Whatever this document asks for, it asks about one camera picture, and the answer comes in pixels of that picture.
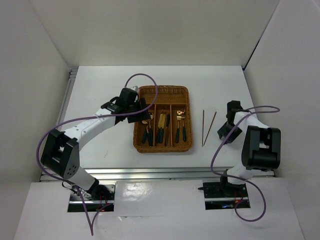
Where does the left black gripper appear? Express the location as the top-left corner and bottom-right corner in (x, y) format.
(126, 97), (151, 124)

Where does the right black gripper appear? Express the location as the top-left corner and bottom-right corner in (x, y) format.
(217, 121), (244, 144)

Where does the brown chopstick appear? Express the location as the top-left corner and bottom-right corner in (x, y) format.
(203, 111), (217, 147)
(201, 109), (205, 147)

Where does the large gold spoon green handle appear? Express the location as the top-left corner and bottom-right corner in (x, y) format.
(147, 112), (153, 147)

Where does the gold knife green handle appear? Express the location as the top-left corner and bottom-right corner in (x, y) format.
(156, 112), (163, 143)
(159, 113), (166, 144)

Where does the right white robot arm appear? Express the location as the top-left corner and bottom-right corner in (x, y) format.
(217, 100), (281, 196)

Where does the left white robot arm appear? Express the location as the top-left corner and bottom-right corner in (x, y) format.
(40, 86), (150, 200)

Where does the wicker cutlery tray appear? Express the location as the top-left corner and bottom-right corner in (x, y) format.
(133, 85), (193, 154)

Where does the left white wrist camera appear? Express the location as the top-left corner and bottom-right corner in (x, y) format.
(130, 86), (139, 93)

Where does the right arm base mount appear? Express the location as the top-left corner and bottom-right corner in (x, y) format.
(198, 176), (251, 210)

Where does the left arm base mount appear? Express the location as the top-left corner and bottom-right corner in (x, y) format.
(61, 182), (116, 213)

